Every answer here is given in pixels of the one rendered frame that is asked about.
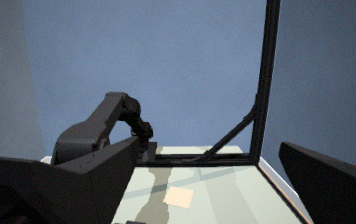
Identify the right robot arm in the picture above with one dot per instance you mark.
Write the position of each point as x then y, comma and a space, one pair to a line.
91, 135

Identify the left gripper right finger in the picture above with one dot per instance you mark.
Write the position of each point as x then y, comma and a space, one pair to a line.
325, 185

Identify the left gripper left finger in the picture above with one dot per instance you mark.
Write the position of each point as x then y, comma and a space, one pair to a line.
88, 191

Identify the beige square pad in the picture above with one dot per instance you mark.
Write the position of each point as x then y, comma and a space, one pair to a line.
178, 197

